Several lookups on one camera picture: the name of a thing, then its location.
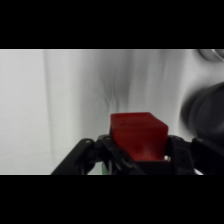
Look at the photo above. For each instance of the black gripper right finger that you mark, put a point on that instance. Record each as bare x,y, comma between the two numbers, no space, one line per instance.
195,160

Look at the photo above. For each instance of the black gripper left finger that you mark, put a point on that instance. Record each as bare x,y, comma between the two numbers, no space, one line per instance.
87,158

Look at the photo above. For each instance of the red cube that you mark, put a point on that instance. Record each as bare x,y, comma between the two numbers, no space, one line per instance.
140,135

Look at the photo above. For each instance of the green cube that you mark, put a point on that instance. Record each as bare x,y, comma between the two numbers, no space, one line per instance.
104,170

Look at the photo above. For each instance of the black bowl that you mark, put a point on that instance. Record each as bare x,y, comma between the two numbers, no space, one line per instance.
210,113

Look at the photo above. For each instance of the silver metal cup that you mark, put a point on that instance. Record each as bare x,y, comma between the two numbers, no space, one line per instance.
213,54

